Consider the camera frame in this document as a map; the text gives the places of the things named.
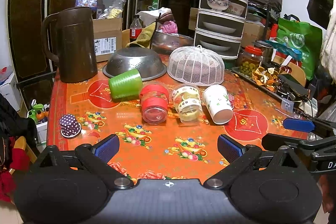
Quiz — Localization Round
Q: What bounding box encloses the clear ribbon plastic cup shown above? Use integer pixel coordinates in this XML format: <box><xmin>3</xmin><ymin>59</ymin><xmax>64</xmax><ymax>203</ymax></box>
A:
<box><xmin>171</xmin><ymin>84</ymin><xmax>203</xmax><ymax>124</ymax></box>

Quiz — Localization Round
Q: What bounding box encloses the white paper cup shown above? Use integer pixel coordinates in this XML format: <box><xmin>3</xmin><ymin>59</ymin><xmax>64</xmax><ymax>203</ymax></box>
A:
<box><xmin>203</xmin><ymin>85</ymin><xmax>234</xmax><ymax>124</ymax></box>

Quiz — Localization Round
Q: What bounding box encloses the green plastic cup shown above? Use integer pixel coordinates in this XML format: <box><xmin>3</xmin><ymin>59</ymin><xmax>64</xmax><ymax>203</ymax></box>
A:
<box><xmin>108</xmin><ymin>69</ymin><xmax>143</xmax><ymax>99</ymax></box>

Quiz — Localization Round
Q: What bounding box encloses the red banded clear cup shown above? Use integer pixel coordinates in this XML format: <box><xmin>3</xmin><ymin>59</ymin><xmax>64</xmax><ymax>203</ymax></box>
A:
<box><xmin>139</xmin><ymin>82</ymin><xmax>169</xmax><ymax>124</ymax></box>

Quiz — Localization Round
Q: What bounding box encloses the purple dotted cupcake liner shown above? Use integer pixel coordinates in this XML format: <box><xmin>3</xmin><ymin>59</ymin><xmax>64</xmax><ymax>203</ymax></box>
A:
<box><xmin>59</xmin><ymin>114</ymin><xmax>81</xmax><ymax>139</ymax></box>

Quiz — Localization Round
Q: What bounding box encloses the tray of dried peels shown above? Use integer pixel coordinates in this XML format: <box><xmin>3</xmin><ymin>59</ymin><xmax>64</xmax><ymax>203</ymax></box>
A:
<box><xmin>231</xmin><ymin>66</ymin><xmax>309</xmax><ymax>103</ymax></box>

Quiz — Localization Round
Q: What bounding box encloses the red striped cupcake liner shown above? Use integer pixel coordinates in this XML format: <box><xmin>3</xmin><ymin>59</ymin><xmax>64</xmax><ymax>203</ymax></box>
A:
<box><xmin>228</xmin><ymin>94</ymin><xmax>235</xmax><ymax>109</ymax></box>

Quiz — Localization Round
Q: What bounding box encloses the orange patterned tablecloth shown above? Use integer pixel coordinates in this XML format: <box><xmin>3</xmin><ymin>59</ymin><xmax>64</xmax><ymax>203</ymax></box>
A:
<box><xmin>47</xmin><ymin>71</ymin><xmax>307</xmax><ymax>181</ymax></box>

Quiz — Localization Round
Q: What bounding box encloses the green toy in basket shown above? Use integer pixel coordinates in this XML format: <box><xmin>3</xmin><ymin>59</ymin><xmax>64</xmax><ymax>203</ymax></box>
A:
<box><xmin>27</xmin><ymin>99</ymin><xmax>50</xmax><ymax>125</ymax></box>

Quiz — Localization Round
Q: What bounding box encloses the beige tote bag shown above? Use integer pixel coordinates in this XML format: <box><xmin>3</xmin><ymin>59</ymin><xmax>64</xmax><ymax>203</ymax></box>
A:
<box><xmin>320</xmin><ymin>0</ymin><xmax>336</xmax><ymax>82</ymax></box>

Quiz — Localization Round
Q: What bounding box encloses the red lid pickle jar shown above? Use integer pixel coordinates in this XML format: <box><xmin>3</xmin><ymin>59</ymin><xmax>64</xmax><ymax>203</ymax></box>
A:
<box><xmin>239</xmin><ymin>46</ymin><xmax>263</xmax><ymax>77</ymax></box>

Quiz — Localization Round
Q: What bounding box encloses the green shopping bag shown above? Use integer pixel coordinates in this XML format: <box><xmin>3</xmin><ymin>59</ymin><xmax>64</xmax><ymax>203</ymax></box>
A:
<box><xmin>277</xmin><ymin>14</ymin><xmax>322</xmax><ymax>80</ymax></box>

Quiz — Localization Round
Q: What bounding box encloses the brown plastic pitcher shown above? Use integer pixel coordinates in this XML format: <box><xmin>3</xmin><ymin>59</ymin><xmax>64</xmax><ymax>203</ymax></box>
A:
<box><xmin>41</xmin><ymin>7</ymin><xmax>97</xmax><ymax>84</ymax></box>

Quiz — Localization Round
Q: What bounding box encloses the steel colander bowl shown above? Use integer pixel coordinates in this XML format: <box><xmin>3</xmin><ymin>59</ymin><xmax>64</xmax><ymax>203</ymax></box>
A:
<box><xmin>102</xmin><ymin>47</ymin><xmax>167</xmax><ymax>81</ymax></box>

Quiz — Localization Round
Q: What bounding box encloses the white mesh food cover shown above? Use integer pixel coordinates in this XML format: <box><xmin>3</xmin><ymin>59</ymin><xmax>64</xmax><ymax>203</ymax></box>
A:
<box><xmin>167</xmin><ymin>46</ymin><xmax>225</xmax><ymax>86</ymax></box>

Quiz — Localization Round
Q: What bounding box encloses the cardboard box with label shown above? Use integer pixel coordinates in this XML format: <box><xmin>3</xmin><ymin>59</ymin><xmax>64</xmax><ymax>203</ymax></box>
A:
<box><xmin>93</xmin><ymin>18</ymin><xmax>122</xmax><ymax>63</ymax></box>

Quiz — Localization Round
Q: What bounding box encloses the large steel bowl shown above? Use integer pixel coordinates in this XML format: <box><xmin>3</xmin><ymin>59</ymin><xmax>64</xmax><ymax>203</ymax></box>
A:
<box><xmin>150</xmin><ymin>31</ymin><xmax>194</xmax><ymax>55</ymax></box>

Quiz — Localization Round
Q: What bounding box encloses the red label soda bottle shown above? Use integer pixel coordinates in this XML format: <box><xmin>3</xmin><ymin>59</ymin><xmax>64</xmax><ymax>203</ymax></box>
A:
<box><xmin>129</xmin><ymin>15</ymin><xmax>142</xmax><ymax>42</ymax></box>

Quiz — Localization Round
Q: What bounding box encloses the white tiered dish rack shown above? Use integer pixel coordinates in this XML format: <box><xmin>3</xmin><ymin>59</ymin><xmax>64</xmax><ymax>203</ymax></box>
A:
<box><xmin>194</xmin><ymin>0</ymin><xmax>248</xmax><ymax>60</ymax></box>

